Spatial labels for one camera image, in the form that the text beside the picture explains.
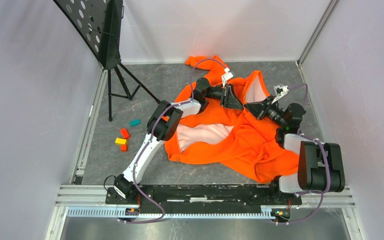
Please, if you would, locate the aluminium frame rail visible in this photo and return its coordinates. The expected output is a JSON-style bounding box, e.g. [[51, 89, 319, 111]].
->
[[45, 184, 364, 240]]

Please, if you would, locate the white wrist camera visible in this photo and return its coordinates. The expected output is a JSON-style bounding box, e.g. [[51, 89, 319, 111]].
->
[[272, 85, 289, 103], [221, 67, 234, 88]]

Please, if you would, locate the red block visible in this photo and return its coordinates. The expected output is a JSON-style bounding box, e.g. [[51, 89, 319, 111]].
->
[[120, 128, 131, 140]]

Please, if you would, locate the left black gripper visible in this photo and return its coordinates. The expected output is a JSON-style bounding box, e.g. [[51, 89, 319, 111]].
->
[[204, 83, 244, 111]]

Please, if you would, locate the teal block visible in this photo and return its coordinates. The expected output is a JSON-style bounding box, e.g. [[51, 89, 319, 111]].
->
[[129, 119, 141, 127]]

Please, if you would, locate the black music stand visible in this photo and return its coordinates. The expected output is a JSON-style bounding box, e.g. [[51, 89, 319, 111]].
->
[[54, 0, 161, 122]]

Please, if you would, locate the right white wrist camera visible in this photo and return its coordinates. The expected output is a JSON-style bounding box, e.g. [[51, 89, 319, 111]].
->
[[272, 85, 289, 103]]

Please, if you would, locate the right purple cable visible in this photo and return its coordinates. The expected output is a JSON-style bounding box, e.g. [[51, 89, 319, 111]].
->
[[271, 83, 332, 225]]

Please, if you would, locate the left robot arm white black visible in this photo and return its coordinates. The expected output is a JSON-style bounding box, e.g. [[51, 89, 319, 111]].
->
[[113, 77, 244, 204]]

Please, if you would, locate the small orange block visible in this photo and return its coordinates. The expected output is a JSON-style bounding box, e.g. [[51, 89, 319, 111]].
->
[[120, 144, 129, 152]]

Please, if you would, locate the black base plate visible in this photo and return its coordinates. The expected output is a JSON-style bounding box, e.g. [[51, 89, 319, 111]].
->
[[105, 184, 302, 214]]

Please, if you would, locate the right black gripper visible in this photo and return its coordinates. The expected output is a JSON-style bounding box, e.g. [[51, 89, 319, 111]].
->
[[243, 95, 286, 128]]

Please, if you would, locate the orange jacket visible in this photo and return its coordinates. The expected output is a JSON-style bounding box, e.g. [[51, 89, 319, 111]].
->
[[164, 60, 299, 183]]

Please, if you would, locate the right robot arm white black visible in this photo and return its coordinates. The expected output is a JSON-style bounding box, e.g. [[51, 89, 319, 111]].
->
[[244, 95, 346, 204]]

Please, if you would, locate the yellow block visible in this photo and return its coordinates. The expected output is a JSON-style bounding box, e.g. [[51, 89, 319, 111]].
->
[[114, 137, 128, 146]]

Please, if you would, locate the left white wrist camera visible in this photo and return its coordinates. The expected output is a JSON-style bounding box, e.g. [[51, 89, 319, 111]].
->
[[221, 67, 234, 88]]

